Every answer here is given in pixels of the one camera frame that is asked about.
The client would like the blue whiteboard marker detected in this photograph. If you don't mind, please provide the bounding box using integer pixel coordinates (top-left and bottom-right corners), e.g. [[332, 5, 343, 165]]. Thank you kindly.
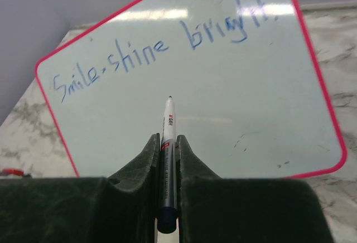
[[157, 96, 178, 234]]

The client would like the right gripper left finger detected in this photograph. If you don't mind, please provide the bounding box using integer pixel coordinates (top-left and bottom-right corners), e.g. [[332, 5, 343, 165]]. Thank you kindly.
[[108, 134, 160, 242]]

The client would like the red-framed whiteboard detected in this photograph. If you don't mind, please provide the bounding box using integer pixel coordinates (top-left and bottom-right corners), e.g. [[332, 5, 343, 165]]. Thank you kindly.
[[36, 0, 347, 178]]

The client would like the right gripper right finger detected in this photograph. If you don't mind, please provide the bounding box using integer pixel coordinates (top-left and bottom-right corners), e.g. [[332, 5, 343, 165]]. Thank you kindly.
[[176, 135, 220, 243]]

